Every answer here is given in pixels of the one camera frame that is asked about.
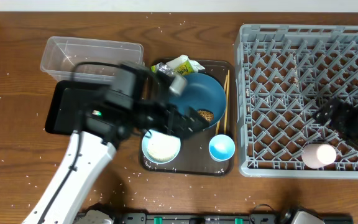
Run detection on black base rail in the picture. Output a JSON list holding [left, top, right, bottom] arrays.
[[73, 212, 354, 224]]

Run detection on wooden chopstick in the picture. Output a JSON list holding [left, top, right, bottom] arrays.
[[215, 85, 226, 136], [223, 70, 230, 134]]

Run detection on right wooden chopstick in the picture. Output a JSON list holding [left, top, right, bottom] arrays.
[[223, 70, 230, 134]]

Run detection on clear plastic bin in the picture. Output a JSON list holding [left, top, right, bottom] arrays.
[[40, 36, 144, 82]]

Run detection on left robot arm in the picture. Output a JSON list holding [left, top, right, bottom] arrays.
[[24, 61, 209, 223]]

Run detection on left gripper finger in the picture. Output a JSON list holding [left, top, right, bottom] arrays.
[[173, 106, 209, 131], [167, 115, 196, 139]]

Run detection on silver foil wrapper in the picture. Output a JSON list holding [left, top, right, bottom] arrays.
[[151, 62, 174, 77]]

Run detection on grey dishwasher rack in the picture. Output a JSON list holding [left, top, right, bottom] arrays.
[[234, 24, 358, 179]]

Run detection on blue plate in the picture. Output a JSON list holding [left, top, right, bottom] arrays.
[[169, 73, 223, 128]]

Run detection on blue cup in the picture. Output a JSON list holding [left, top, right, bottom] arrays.
[[208, 134, 236, 162]]

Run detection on black plastic tray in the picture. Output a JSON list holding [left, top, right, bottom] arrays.
[[45, 80, 107, 135]]

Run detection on white crumpled tissue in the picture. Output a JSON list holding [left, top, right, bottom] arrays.
[[174, 55, 205, 73]]

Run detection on yellow green snack packet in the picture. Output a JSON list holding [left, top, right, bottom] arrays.
[[173, 60, 195, 76]]

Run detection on brown serving tray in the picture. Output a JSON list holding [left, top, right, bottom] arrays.
[[139, 59, 236, 177]]

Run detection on brown mushroom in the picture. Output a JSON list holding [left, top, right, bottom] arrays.
[[197, 110, 214, 123]]

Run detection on left wooden chopstick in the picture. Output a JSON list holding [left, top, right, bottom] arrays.
[[215, 85, 226, 136]]

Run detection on light blue rice bowl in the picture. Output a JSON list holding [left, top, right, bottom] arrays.
[[141, 129, 181, 164]]

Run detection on pink cup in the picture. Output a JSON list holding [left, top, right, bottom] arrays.
[[301, 144, 337, 169]]

